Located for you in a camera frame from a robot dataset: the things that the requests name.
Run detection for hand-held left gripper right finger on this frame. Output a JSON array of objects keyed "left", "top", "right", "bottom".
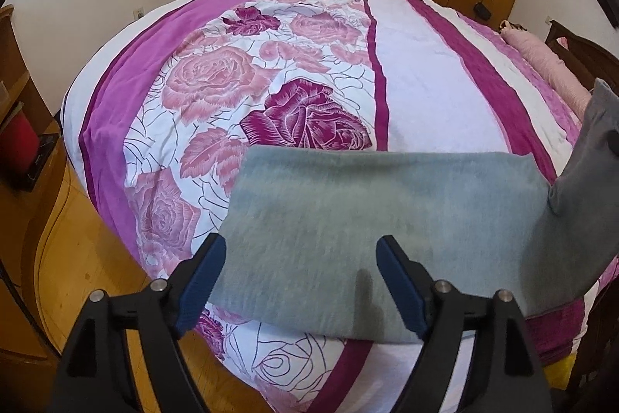
[{"left": 376, "top": 235, "right": 554, "bottom": 413}]

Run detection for grey fleece pants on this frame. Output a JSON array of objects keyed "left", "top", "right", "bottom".
[{"left": 208, "top": 78, "right": 619, "bottom": 343}]

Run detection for yellow item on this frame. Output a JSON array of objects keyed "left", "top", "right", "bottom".
[{"left": 544, "top": 352, "right": 578, "bottom": 389}]

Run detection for wooden side cabinet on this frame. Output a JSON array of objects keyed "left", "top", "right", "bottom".
[{"left": 0, "top": 4, "right": 61, "bottom": 191}]

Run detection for purple floral bedspread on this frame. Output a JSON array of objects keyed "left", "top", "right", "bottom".
[{"left": 63, "top": 0, "right": 619, "bottom": 413}]

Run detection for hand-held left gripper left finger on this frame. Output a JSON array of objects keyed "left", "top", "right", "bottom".
[{"left": 46, "top": 233, "right": 228, "bottom": 413}]

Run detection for red container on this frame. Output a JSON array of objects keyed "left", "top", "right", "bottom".
[{"left": 0, "top": 113, "right": 39, "bottom": 174}]

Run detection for pink checked rolled quilt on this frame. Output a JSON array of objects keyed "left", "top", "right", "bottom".
[{"left": 499, "top": 20, "right": 593, "bottom": 118}]

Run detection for dark wooden headboard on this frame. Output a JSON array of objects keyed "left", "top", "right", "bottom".
[{"left": 545, "top": 20, "right": 619, "bottom": 94}]

